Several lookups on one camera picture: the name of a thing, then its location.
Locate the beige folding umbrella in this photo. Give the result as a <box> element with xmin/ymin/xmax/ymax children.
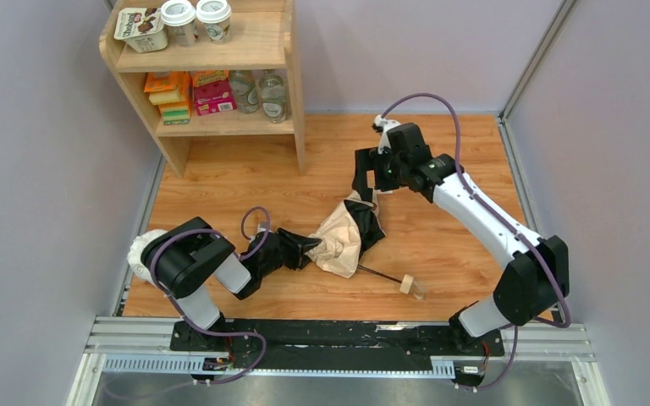
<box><xmin>306</xmin><ymin>189</ymin><xmax>427</xmax><ymax>300</ymax></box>

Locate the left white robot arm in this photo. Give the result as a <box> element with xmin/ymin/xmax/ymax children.
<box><xmin>127</xmin><ymin>217</ymin><xmax>322</xmax><ymax>331</ymax></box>

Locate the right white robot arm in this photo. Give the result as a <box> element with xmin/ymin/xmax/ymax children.
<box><xmin>353</xmin><ymin>116</ymin><xmax>570</xmax><ymax>343</ymax></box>

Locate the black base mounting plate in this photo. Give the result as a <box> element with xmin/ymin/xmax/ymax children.
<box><xmin>169</xmin><ymin>319</ymin><xmax>504</xmax><ymax>372</ymax></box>

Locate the right clear glass bottle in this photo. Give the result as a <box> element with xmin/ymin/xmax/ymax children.
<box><xmin>259</xmin><ymin>69</ymin><xmax>288</xmax><ymax>123</ymax></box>

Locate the clear glass bottle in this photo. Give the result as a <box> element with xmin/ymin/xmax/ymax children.
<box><xmin>229</xmin><ymin>70</ymin><xmax>259</xmax><ymax>114</ymax></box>
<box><xmin>259</xmin><ymin>69</ymin><xmax>288</xmax><ymax>123</ymax></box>

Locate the white crumpled plastic bag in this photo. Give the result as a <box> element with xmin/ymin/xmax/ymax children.
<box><xmin>127</xmin><ymin>229</ymin><xmax>167</xmax><ymax>285</ymax></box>

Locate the wooden shelf unit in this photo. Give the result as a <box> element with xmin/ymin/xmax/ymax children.
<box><xmin>99</xmin><ymin>1</ymin><xmax>306</xmax><ymax>176</ymax></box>

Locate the left clear glass bottle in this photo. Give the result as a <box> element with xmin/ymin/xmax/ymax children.
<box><xmin>229</xmin><ymin>70</ymin><xmax>259</xmax><ymax>114</ymax></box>

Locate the pink orange snack box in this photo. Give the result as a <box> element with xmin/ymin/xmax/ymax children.
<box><xmin>191</xmin><ymin>70</ymin><xmax>237</xmax><ymax>116</ymax></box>

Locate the orange sponge pack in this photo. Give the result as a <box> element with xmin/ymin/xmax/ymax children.
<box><xmin>144</xmin><ymin>71</ymin><xmax>192</xmax><ymax>125</ymax></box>

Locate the right white lidded cup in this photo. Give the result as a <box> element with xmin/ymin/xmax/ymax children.
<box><xmin>196</xmin><ymin>0</ymin><xmax>232</xmax><ymax>45</ymax></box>

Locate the white lidded cup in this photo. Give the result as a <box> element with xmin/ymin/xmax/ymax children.
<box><xmin>161</xmin><ymin>0</ymin><xmax>198</xmax><ymax>47</ymax></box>
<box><xmin>196</xmin><ymin>0</ymin><xmax>232</xmax><ymax>45</ymax></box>

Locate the left white lidded cup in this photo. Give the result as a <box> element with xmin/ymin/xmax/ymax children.
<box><xmin>161</xmin><ymin>0</ymin><xmax>198</xmax><ymax>47</ymax></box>

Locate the Chobani yogurt tub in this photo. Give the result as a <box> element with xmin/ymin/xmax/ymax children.
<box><xmin>113</xmin><ymin>8</ymin><xmax>168</xmax><ymax>53</ymax></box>

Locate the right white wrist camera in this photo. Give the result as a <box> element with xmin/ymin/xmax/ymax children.
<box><xmin>372</xmin><ymin>115</ymin><xmax>400</xmax><ymax>155</ymax></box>

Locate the aluminium frame rail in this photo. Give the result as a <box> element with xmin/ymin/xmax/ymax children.
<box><xmin>84</xmin><ymin>316</ymin><xmax>611</xmax><ymax>405</ymax></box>

